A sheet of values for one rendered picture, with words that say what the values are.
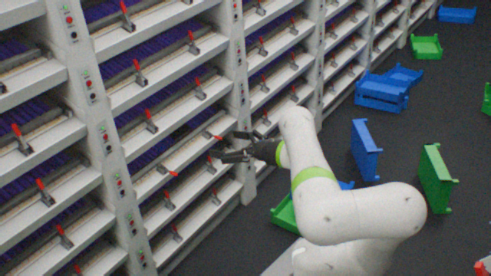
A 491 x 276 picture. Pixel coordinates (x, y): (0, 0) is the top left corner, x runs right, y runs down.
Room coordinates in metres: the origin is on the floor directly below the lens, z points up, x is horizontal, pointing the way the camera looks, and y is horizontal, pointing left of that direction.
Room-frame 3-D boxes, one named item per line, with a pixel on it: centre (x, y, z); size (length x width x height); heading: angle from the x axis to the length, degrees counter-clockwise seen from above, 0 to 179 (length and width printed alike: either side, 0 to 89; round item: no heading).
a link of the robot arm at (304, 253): (0.90, -0.19, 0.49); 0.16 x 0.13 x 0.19; 90
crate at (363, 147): (1.96, -0.64, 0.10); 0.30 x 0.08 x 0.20; 1
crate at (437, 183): (1.69, -0.92, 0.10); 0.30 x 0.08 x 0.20; 175
